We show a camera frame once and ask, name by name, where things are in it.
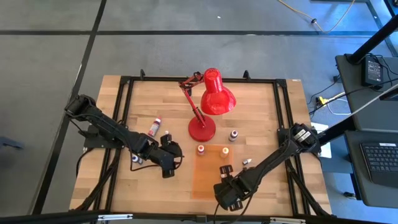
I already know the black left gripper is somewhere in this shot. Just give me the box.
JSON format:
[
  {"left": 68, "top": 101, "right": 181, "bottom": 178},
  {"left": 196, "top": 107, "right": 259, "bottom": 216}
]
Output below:
[{"left": 149, "top": 133, "right": 176, "bottom": 179}]

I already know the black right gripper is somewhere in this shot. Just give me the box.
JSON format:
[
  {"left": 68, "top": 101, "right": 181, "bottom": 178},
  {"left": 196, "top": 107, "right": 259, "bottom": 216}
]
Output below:
[{"left": 219, "top": 164, "right": 252, "bottom": 213}]

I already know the large red food coloring bottle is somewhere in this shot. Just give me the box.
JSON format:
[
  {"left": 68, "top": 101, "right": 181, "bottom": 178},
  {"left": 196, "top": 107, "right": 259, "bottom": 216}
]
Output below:
[{"left": 147, "top": 116, "right": 163, "bottom": 138}]

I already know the orange translucent plastic bin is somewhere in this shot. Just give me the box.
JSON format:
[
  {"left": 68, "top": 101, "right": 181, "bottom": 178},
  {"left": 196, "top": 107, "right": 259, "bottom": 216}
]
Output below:
[{"left": 191, "top": 143, "right": 234, "bottom": 200}]

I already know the red desk lamp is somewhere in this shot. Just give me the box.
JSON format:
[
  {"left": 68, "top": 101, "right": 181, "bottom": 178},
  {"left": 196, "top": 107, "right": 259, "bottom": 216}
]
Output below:
[{"left": 178, "top": 67, "right": 237, "bottom": 142}]

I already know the black support pole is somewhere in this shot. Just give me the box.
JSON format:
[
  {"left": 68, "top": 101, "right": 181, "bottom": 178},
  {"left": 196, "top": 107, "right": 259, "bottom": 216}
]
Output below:
[
  {"left": 317, "top": 116, "right": 357, "bottom": 146},
  {"left": 350, "top": 14, "right": 398, "bottom": 65}
]

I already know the black crossbar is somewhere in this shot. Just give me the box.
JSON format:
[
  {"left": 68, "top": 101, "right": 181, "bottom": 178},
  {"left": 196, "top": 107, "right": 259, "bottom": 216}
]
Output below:
[{"left": 0, "top": 208, "right": 398, "bottom": 224}]

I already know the black keyboard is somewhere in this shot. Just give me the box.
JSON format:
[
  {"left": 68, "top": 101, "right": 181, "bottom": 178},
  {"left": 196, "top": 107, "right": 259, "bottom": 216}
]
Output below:
[{"left": 359, "top": 142, "right": 398, "bottom": 189}]

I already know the thin grey rod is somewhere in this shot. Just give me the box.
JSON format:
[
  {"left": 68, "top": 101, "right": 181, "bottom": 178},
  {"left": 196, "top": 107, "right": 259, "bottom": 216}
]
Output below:
[{"left": 351, "top": 83, "right": 398, "bottom": 116}]

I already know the black power adapter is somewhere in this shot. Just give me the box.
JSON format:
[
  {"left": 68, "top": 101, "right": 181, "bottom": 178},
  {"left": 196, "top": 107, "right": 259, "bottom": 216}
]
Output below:
[{"left": 361, "top": 55, "right": 384, "bottom": 90}]

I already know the black monitor foot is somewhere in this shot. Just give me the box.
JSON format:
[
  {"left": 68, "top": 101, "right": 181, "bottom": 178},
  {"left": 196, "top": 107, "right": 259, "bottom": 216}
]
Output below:
[{"left": 378, "top": 88, "right": 398, "bottom": 102}]

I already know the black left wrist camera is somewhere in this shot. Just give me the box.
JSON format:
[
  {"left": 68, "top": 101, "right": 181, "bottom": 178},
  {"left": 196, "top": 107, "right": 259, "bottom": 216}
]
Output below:
[{"left": 169, "top": 140, "right": 185, "bottom": 160}]

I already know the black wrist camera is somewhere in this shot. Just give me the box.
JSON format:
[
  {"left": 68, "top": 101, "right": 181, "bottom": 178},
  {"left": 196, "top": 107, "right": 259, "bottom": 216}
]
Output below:
[
  {"left": 213, "top": 183, "right": 233, "bottom": 210},
  {"left": 169, "top": 140, "right": 185, "bottom": 160}
]

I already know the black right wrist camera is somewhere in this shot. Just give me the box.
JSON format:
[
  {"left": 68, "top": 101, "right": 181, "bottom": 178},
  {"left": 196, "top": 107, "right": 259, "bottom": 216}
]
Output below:
[{"left": 213, "top": 183, "right": 233, "bottom": 210}]

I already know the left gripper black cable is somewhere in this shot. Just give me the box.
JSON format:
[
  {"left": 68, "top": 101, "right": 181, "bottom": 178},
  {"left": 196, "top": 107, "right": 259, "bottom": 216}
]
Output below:
[{"left": 129, "top": 149, "right": 185, "bottom": 172}]

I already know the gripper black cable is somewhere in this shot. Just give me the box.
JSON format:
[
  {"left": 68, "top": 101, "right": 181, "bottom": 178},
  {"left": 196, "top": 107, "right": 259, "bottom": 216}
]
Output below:
[
  {"left": 213, "top": 194, "right": 249, "bottom": 224},
  {"left": 129, "top": 149, "right": 185, "bottom": 172}
]

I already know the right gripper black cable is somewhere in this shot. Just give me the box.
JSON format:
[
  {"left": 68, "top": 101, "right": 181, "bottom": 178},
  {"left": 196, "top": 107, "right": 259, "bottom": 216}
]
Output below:
[{"left": 213, "top": 194, "right": 249, "bottom": 224}]

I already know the black aluminium table frame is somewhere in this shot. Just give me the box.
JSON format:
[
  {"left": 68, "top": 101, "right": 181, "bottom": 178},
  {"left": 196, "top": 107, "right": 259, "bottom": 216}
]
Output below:
[{"left": 70, "top": 68, "right": 332, "bottom": 218}]

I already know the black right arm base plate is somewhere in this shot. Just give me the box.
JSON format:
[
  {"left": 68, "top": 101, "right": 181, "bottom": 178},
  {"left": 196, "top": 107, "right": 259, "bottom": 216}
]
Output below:
[{"left": 277, "top": 127, "right": 323, "bottom": 154}]

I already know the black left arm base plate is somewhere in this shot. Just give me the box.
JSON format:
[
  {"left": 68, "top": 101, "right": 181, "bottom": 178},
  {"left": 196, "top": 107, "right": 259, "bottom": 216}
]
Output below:
[{"left": 83, "top": 124, "right": 127, "bottom": 149}]

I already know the black cable bundle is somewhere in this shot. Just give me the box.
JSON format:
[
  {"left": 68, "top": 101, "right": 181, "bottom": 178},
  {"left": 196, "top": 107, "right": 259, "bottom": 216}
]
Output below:
[
  {"left": 70, "top": 148, "right": 123, "bottom": 212},
  {"left": 284, "top": 154, "right": 332, "bottom": 217}
]

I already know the silver bracket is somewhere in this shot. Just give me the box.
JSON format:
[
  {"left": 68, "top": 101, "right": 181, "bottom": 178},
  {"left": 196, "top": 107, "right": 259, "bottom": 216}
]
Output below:
[
  {"left": 269, "top": 217, "right": 307, "bottom": 224},
  {"left": 98, "top": 213, "right": 134, "bottom": 222}
]

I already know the yellow floor cable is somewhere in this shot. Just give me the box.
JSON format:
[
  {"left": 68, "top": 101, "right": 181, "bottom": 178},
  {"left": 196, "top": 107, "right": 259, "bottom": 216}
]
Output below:
[{"left": 276, "top": 0, "right": 357, "bottom": 34}]

